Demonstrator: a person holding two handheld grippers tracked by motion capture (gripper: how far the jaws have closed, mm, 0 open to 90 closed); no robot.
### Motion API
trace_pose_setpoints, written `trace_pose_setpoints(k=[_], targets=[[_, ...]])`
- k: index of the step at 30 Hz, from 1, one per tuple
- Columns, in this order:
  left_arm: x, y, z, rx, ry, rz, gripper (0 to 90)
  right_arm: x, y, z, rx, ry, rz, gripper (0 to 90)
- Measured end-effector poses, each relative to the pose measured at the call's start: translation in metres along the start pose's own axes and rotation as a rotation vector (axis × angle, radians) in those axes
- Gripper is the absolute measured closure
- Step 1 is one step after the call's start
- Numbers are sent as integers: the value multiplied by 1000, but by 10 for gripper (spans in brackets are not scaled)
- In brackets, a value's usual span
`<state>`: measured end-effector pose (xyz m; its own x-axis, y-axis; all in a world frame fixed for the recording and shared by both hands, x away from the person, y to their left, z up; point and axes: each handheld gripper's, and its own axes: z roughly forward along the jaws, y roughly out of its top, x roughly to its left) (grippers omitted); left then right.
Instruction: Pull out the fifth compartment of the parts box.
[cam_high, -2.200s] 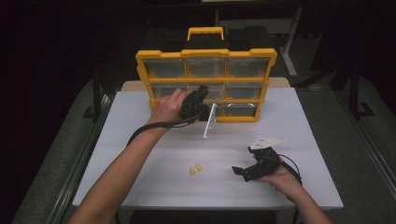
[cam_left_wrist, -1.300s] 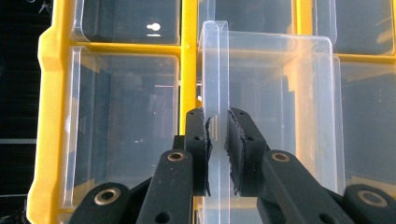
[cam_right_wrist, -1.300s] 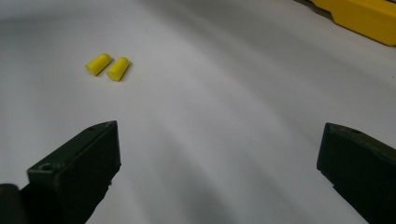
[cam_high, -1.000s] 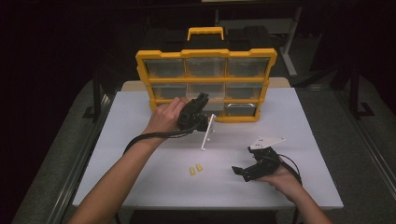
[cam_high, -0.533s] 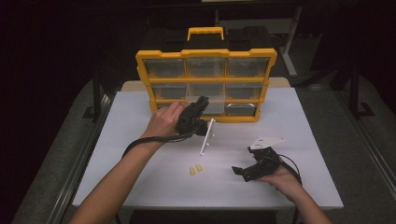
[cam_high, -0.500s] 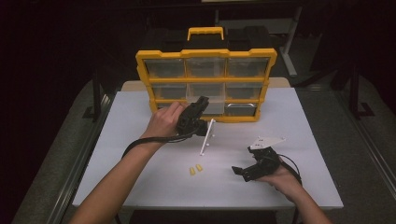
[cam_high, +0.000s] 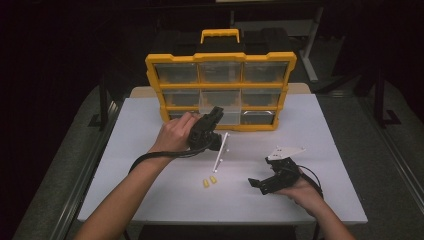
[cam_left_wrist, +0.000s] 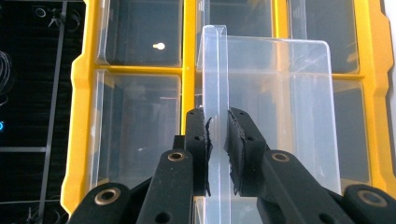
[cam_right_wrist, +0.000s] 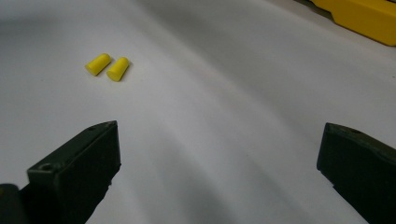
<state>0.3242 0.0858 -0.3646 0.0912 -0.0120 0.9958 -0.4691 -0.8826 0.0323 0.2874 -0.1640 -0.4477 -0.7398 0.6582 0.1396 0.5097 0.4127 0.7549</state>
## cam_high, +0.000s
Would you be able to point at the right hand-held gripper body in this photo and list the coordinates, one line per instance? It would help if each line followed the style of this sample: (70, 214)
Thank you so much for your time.
(283, 170)

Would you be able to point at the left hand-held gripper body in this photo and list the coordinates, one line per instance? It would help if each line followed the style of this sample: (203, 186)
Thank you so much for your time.
(203, 136)

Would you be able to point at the yellow and black organizer cabinet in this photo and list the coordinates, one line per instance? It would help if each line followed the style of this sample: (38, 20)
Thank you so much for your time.
(220, 43)

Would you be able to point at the person's right hand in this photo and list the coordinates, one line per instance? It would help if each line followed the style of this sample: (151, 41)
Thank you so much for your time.
(301, 193)

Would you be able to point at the person's left hand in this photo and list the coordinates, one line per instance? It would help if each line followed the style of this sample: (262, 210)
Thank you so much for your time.
(173, 136)

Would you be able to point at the grid of clear drawers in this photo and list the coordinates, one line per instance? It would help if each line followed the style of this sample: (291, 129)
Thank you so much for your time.
(176, 73)

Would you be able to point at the black metal stand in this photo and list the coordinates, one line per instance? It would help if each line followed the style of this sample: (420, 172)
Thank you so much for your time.
(103, 106)
(380, 100)

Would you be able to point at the grey metal desk frame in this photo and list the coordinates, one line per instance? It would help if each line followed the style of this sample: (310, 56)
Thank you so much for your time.
(310, 50)

